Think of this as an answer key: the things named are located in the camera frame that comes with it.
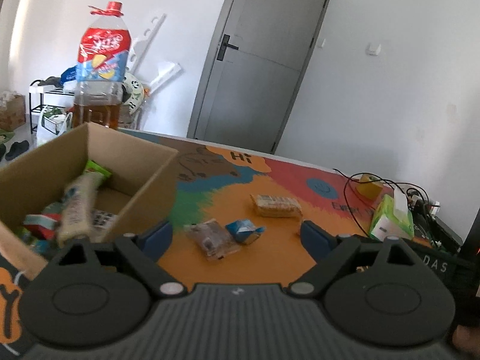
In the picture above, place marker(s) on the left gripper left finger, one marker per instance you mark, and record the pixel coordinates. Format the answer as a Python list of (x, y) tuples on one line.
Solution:
[(139, 256)]

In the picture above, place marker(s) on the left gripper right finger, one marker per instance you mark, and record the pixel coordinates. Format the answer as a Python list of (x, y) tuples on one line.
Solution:
[(332, 255)]

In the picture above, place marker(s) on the brown cardboard box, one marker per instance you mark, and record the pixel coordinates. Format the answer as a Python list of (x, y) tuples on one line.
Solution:
[(140, 193)]

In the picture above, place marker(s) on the small clear snack bar packet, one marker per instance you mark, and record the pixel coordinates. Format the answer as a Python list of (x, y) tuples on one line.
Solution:
[(214, 240)]

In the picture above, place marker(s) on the cracker packet clear wrapper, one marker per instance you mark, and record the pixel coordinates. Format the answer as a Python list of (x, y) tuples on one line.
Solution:
[(276, 206)]

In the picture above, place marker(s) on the long white cake packet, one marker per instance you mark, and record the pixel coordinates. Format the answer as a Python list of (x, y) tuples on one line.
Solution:
[(78, 205)]

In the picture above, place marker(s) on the blue snack packet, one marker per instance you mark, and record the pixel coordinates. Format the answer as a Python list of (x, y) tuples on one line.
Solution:
[(244, 231)]

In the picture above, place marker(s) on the green striped snack packet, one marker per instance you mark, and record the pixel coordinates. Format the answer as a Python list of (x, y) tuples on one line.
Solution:
[(91, 166)]

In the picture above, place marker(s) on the red snack packet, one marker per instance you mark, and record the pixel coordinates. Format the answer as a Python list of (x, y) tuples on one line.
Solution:
[(42, 226)]

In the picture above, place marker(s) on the person right hand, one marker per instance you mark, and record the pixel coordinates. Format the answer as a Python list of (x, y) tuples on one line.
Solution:
[(467, 340)]

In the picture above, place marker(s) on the green tissue box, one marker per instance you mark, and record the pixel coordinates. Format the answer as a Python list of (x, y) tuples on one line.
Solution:
[(392, 217)]

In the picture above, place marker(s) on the colourful printed table mat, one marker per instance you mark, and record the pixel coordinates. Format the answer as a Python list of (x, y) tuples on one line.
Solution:
[(113, 247)]

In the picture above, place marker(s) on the white plastic shopping bag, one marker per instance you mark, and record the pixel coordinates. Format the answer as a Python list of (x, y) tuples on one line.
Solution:
[(53, 122)]

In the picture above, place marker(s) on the panda print round cushion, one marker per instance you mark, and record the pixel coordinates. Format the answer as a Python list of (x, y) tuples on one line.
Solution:
[(133, 93)]

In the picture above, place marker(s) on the black slipper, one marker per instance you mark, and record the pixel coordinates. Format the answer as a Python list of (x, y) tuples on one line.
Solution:
[(16, 149)]

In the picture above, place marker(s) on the white foam packaging piece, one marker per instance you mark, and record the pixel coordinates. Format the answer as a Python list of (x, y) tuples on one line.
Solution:
[(145, 63)]

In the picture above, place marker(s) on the black shoe rack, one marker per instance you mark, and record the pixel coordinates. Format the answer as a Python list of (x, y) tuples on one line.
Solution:
[(40, 96)]

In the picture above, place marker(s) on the brown box on floor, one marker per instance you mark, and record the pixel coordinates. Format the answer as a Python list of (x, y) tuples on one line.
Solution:
[(12, 111)]

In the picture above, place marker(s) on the blue plastic bag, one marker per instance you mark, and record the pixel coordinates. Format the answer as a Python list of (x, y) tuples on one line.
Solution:
[(68, 75)]

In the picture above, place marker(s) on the large cooking oil bottle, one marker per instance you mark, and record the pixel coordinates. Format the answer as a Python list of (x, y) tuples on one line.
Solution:
[(100, 68)]

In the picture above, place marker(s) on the grey door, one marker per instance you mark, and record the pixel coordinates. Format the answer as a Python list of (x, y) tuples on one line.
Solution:
[(246, 100)]

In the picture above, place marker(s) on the white wall switch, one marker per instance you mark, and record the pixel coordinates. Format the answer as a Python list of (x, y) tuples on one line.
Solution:
[(374, 49)]

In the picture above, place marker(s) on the black door handle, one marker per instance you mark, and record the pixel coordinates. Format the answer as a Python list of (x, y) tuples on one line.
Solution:
[(224, 45)]

